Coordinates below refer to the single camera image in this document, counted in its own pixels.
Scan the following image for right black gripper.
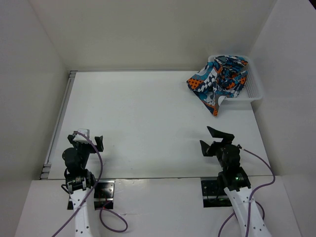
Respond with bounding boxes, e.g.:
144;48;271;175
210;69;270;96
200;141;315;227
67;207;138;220
199;126;234;170

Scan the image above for colourful patterned shorts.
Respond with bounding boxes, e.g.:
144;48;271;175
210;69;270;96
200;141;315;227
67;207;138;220
186;55;248;117

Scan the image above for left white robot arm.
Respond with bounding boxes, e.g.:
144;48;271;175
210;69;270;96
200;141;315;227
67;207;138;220
62;129;103;237

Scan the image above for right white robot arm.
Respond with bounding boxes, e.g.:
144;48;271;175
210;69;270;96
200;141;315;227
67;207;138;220
200;126;272;237

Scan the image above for white perforated plastic basket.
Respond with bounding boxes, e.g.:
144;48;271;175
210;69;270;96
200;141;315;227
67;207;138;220
218;55;263;106

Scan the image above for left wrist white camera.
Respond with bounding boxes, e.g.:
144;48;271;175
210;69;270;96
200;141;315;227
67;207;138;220
73;129;90;144

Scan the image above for aluminium table edge rail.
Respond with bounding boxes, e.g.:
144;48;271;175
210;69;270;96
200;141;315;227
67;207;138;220
39;71;77;180

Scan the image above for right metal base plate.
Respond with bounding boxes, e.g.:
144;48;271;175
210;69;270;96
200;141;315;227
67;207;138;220
200;177;232;208

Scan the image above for metal base plate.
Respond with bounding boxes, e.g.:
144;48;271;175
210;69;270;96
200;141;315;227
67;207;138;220
61;180;115;210
200;177;232;208

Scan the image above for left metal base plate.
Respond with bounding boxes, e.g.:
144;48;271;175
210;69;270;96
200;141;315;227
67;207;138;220
61;180;115;210

